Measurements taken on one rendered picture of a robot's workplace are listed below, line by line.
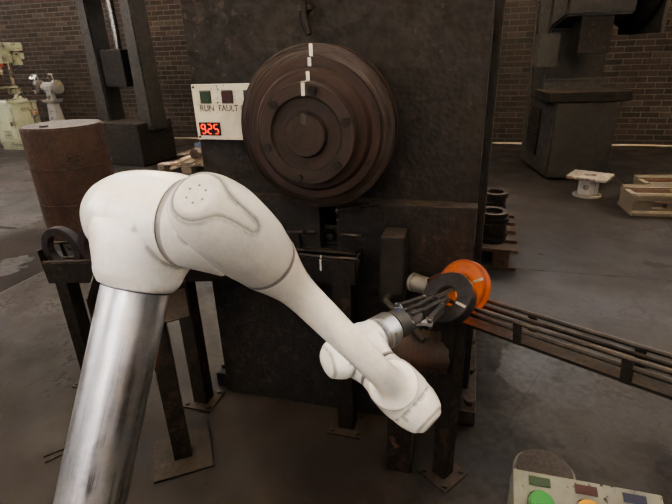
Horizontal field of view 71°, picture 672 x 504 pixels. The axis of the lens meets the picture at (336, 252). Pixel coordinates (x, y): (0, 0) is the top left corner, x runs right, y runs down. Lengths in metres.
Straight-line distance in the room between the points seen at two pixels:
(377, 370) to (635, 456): 1.32
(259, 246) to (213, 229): 0.07
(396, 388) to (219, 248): 0.50
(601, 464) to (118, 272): 1.69
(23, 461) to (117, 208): 1.57
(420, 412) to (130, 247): 0.63
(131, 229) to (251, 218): 0.17
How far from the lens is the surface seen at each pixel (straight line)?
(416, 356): 1.46
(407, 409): 1.02
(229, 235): 0.60
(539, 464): 1.16
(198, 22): 1.73
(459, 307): 1.29
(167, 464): 1.92
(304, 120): 1.34
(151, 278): 0.72
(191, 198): 0.60
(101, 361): 0.76
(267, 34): 1.63
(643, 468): 2.04
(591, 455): 2.01
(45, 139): 4.08
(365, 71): 1.38
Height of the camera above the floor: 1.33
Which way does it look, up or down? 23 degrees down
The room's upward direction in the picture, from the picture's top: 2 degrees counter-clockwise
